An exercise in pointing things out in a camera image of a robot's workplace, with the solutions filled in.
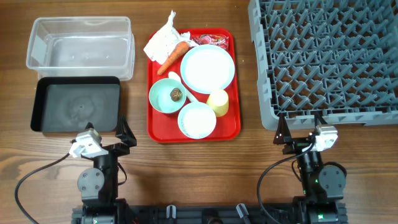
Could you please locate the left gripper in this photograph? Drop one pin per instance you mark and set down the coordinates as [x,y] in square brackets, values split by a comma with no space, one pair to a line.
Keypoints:
[126,137]

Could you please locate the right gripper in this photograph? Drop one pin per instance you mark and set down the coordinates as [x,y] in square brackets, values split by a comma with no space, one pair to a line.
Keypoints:
[283,137]

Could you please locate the brown food scrap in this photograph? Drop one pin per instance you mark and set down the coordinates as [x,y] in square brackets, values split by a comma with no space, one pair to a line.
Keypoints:
[176,95]

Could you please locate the yellow cup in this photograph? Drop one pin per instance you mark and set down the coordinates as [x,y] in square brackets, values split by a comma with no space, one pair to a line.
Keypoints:
[218,101]

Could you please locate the white rice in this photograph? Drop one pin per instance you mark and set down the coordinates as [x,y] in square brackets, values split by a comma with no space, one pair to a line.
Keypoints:
[198,122]

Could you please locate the light blue bowl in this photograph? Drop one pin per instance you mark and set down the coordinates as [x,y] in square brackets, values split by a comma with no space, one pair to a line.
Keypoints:
[185,109]

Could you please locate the orange carrot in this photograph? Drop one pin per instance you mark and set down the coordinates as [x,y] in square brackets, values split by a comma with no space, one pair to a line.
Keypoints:
[180,49]

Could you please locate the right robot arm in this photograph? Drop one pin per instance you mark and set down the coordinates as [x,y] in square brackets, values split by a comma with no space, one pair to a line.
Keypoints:
[323,182]

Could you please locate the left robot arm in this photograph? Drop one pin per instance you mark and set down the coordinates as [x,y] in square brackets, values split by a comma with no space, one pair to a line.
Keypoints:
[99,184]

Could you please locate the grey dishwasher rack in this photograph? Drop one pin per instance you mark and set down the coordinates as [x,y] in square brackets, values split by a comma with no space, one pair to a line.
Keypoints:
[333,58]

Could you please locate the black tray bin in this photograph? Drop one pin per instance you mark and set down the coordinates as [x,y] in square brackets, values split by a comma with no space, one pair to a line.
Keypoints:
[68,104]

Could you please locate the green bowl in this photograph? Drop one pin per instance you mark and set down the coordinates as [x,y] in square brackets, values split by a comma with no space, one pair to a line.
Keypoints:
[160,95]

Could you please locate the white spoon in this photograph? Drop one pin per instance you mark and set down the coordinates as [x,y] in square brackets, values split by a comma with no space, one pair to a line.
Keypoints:
[176,77]

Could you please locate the clear plastic bin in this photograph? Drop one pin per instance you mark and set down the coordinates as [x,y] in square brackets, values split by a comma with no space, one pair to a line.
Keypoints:
[87,46]

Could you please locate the red serving tray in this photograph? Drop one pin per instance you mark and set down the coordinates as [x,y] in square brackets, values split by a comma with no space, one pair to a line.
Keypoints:
[163,128]

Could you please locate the crumpled white napkin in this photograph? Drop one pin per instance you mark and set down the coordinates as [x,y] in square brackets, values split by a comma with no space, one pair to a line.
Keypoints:
[163,42]

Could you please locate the light blue plate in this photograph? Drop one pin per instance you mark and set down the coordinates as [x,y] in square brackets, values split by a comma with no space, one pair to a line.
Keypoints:
[207,68]

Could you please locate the red candy wrapper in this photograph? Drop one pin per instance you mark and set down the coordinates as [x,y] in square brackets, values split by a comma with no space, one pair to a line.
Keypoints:
[219,40]

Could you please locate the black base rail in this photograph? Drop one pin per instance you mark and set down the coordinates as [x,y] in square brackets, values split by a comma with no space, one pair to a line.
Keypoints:
[282,212]

